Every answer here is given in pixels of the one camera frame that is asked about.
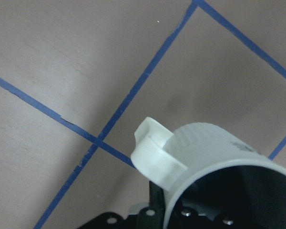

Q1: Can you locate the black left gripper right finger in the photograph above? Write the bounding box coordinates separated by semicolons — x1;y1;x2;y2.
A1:
181;193;286;229

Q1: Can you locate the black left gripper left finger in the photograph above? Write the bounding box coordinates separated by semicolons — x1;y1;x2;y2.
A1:
80;182;165;229

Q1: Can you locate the white mug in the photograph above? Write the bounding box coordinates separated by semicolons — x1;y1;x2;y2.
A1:
131;117;286;228

